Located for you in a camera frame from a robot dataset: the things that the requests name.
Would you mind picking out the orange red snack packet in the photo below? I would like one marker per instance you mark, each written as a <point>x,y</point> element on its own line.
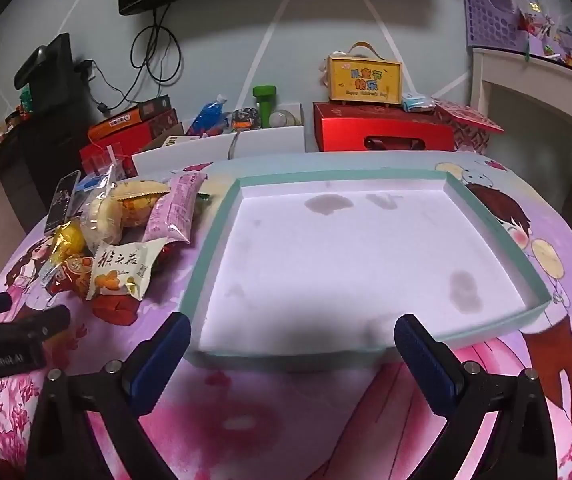
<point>68,272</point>

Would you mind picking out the white desk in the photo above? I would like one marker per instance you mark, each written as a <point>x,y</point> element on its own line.
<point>541,70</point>

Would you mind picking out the black wall plug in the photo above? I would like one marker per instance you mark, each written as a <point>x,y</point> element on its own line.
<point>86,70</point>

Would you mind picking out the red patterned box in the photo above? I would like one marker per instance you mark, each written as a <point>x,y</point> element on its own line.
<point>466,120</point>

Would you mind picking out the smartphone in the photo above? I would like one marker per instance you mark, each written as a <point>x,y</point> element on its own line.
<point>62,202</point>

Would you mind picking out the brown wafer packet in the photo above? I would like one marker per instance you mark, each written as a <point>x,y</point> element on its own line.
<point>141,187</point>

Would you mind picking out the flat orange black box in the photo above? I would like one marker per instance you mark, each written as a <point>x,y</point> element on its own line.
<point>126,119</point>

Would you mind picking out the white packet with orange print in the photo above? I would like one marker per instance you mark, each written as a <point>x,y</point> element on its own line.
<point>121,267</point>

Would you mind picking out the yellow card box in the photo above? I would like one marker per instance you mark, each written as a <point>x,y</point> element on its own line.
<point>173,141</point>

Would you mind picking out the blue bottle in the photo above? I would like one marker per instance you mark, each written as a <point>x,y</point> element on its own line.
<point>206,116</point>

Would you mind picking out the clear plastic box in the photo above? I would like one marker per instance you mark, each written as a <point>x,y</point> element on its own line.
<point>108,162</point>

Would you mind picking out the clear pastry packet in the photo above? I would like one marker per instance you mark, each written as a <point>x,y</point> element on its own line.
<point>97,210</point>

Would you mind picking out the black device on cabinet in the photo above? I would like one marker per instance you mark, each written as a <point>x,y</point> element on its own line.
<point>48,70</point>

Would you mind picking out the pink snack packet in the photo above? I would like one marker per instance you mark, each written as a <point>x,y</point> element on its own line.
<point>173,207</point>

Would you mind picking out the red cardboard box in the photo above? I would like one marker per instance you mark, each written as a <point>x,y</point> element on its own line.
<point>141,135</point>

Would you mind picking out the green dumbbell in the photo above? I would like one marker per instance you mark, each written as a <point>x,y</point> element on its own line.
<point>265,102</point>

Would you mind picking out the white cardboard box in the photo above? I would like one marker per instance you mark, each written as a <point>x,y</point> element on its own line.
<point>266,142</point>

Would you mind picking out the purple perforated basket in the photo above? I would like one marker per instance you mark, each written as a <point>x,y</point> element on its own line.
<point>488,15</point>

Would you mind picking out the cartoon printed cloth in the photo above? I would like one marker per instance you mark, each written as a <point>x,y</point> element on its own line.
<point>286,410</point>

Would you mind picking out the pile of colourful stationery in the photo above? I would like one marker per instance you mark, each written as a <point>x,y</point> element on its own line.
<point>561,40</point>

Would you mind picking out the black cabinet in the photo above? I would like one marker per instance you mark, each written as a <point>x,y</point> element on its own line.
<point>41,150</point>

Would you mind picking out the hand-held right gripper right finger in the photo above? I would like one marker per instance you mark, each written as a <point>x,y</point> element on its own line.
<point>423,365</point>

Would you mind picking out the small blue white box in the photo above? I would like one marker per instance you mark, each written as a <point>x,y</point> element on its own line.
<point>88,183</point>

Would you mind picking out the small yellow candy packet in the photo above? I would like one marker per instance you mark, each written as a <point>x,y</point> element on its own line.
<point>67,240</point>

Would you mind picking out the pile of toy cars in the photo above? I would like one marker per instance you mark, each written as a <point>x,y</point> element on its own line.
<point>245,119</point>

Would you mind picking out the blue wipes packet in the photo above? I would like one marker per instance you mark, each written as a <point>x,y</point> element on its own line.
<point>417,103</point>

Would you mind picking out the white tray with teal rim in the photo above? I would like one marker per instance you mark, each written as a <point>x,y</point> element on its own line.
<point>346,270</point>

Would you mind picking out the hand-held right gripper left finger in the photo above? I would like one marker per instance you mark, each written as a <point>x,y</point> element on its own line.
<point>158,365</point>

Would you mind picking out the clear plastic ball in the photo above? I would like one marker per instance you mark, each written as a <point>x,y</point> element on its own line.
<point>281,119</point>

